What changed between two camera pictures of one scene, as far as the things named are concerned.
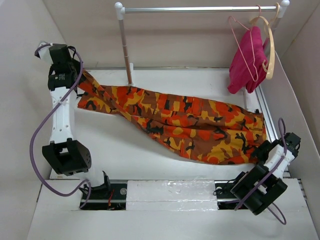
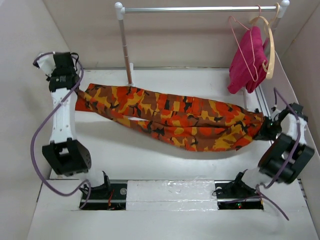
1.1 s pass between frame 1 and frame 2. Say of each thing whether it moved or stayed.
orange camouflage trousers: moved
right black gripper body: moved
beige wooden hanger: stayed
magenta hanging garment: stayed
